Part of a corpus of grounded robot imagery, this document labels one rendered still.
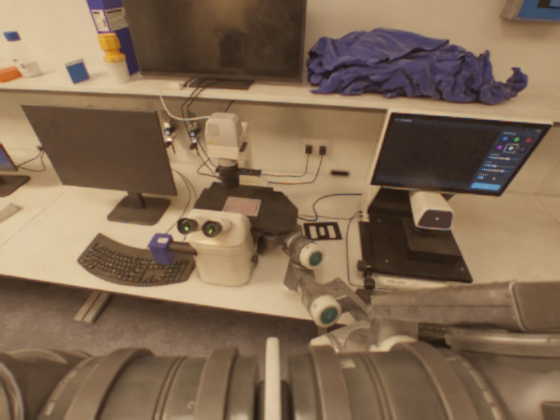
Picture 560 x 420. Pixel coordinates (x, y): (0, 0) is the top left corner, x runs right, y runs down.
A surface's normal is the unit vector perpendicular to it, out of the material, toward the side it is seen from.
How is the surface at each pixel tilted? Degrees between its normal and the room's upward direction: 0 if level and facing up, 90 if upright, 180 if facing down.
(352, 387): 14
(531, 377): 32
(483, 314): 83
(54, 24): 90
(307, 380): 23
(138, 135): 86
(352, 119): 90
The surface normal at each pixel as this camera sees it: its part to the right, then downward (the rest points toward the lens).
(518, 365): -0.73, -0.21
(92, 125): -0.14, 0.60
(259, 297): 0.01, -0.75
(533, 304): 0.15, -0.32
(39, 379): 0.55, -0.83
